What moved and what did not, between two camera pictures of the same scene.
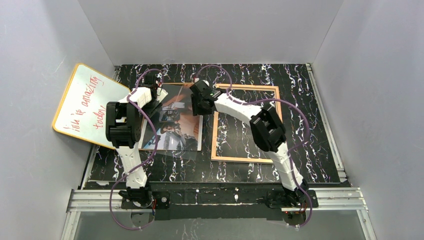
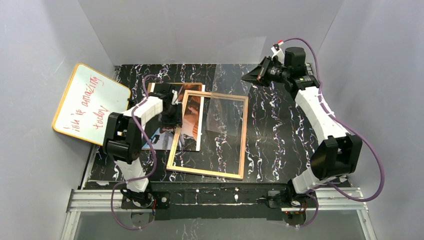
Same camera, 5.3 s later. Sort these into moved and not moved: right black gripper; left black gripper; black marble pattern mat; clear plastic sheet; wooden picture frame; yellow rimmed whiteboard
Moved: clear plastic sheet; left black gripper; right black gripper; wooden picture frame
Not moved: black marble pattern mat; yellow rimmed whiteboard
